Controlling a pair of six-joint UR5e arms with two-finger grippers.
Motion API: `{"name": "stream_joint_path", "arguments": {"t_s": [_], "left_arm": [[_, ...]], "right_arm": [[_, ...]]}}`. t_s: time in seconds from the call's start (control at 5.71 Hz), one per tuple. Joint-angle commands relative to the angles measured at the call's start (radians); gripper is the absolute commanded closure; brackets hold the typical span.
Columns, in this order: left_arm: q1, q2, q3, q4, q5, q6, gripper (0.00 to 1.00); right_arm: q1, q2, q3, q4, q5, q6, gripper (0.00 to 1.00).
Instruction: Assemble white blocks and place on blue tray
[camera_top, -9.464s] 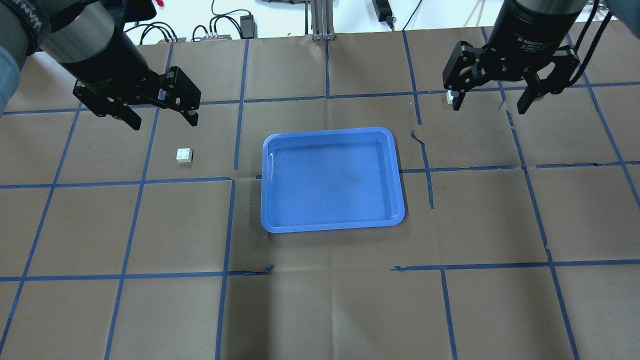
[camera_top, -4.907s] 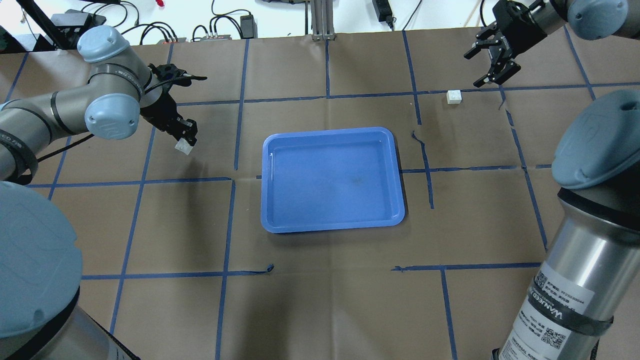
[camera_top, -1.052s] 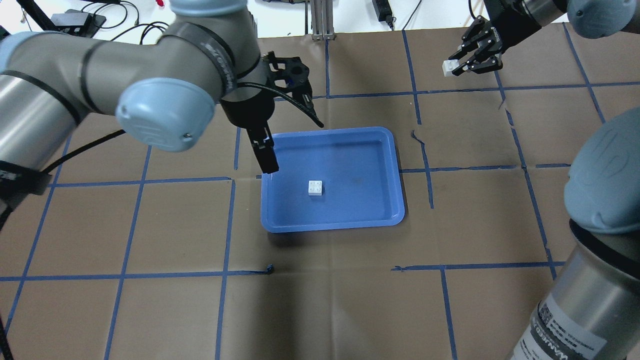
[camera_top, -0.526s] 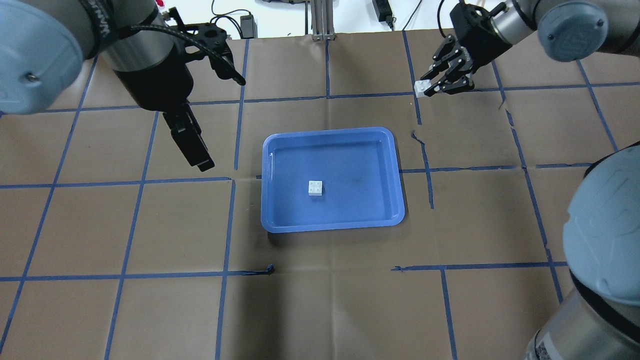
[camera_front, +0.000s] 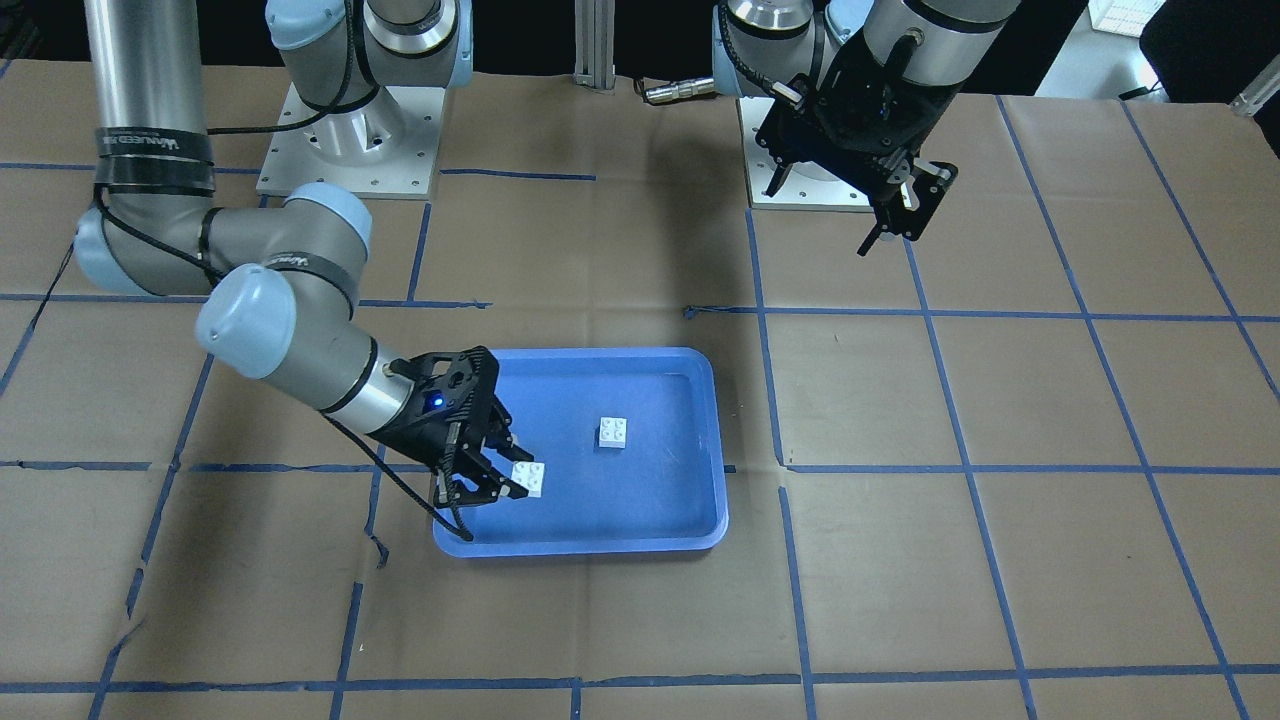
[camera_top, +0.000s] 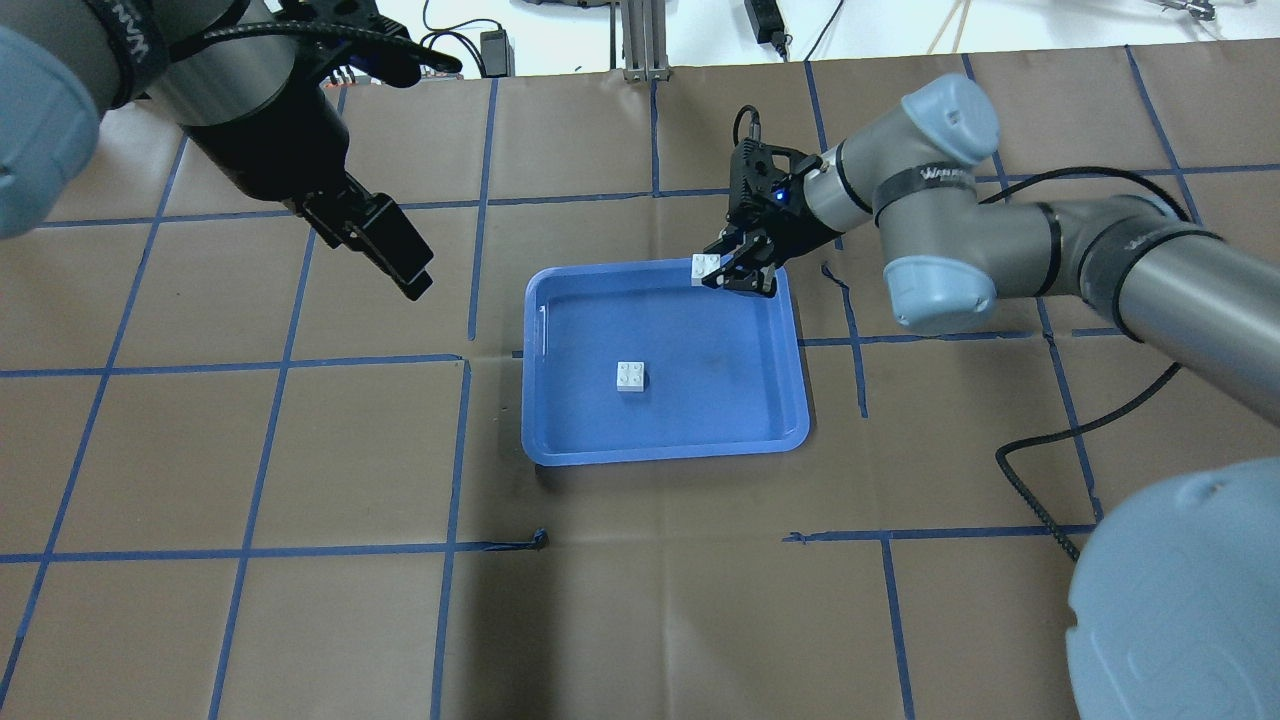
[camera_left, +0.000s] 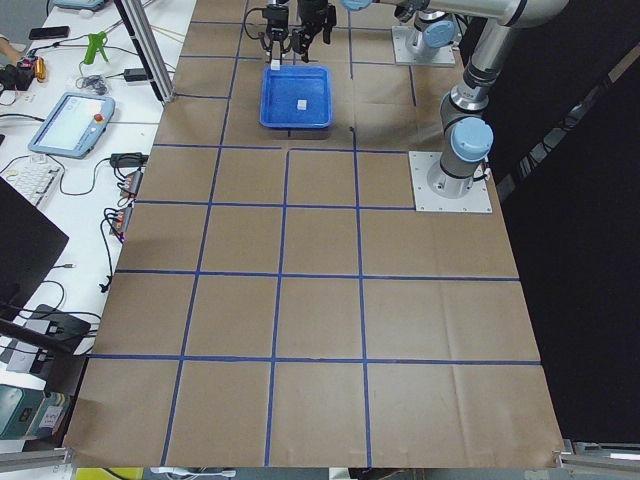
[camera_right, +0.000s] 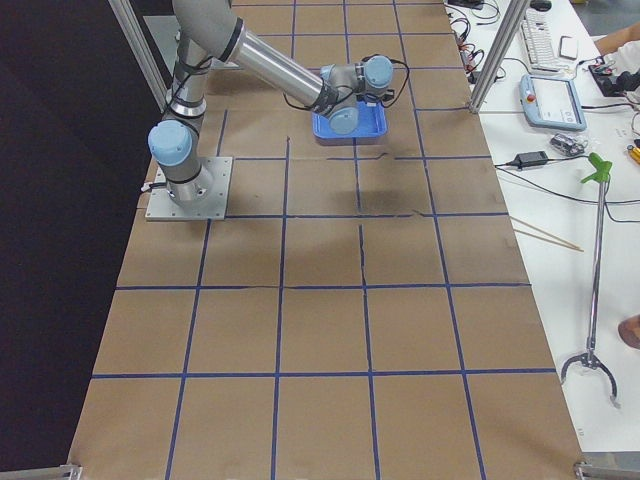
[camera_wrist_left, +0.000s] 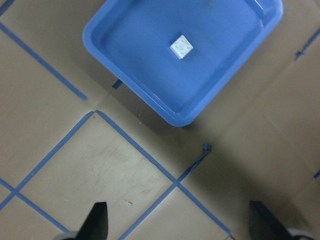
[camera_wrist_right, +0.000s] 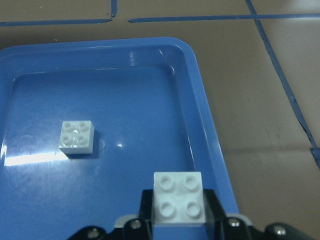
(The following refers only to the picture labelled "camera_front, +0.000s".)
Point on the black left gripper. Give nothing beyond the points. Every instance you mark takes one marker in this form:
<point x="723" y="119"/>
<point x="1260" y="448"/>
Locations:
<point x="868" y="148"/>

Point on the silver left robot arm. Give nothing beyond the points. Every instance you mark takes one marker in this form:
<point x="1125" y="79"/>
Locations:
<point x="759" y="46"/>

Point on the blue plastic tray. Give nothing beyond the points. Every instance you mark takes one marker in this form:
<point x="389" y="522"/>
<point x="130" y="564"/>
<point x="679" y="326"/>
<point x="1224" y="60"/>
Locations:
<point x="664" y="492"/>

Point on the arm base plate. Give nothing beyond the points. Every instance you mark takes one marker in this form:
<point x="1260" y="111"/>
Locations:
<point x="809" y="186"/>
<point x="385" y="150"/>

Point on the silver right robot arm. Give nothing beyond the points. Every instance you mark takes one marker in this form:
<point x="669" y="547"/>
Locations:
<point x="280" y="284"/>

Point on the brown paper table cover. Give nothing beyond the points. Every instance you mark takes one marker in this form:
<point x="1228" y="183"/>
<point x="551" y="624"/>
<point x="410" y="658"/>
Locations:
<point x="1023" y="467"/>

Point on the white block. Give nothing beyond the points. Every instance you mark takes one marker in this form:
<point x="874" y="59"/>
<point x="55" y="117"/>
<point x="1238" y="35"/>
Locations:
<point x="529" y="475"/>
<point x="612" y="432"/>

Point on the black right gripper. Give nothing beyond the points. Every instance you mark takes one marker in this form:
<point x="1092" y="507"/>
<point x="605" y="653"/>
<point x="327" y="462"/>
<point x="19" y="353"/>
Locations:
<point x="418" y="432"/>

